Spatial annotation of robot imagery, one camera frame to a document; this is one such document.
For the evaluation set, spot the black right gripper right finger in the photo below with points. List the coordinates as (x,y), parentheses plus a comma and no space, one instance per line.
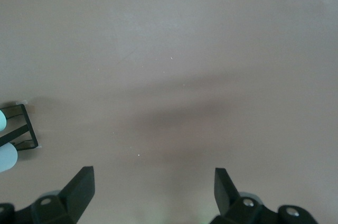
(232,208)

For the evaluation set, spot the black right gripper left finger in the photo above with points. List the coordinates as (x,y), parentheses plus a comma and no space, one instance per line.
(71,203)

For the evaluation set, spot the mint green plastic cup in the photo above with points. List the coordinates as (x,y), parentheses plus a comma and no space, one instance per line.
(2,121)

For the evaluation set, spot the clear tape piece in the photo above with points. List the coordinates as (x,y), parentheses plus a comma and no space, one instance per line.
(39,147)
(23,101)

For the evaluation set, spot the grey plastic cup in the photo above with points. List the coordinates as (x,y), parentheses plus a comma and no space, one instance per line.
(7,158)

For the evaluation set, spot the light brown tape patch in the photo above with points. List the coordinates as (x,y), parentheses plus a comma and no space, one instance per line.
(32,108)

